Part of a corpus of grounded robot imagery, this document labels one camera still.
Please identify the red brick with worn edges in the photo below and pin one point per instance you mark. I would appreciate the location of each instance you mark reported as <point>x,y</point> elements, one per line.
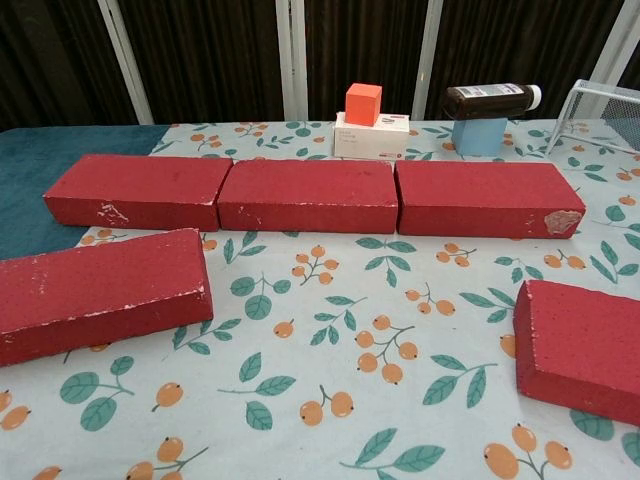
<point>100,285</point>

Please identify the red brick with white scrapes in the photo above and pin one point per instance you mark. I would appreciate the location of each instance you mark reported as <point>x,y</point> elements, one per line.
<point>140,185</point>

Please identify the white carton box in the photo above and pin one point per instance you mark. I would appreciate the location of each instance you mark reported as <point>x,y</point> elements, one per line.
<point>370,142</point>

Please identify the red foam brick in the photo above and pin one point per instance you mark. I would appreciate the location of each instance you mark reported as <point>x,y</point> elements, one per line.
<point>585,345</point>
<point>305,192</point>

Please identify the white frame post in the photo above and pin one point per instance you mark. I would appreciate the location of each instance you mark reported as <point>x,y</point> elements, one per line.
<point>127,60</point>
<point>611,35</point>
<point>428,60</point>
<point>291,60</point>

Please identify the teal cloth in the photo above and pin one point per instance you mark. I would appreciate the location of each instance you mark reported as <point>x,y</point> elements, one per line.
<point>30,165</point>

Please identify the brown bottle with white cap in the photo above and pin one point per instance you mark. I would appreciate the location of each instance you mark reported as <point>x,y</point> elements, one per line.
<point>490,102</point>

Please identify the light blue block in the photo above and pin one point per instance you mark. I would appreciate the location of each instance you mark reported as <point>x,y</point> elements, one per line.
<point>480,137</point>

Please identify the orange cube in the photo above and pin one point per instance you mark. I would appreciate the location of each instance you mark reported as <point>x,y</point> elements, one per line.
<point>362,106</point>

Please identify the floral fruit print tablecloth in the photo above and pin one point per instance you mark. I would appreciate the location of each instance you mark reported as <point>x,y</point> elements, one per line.
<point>320,400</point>

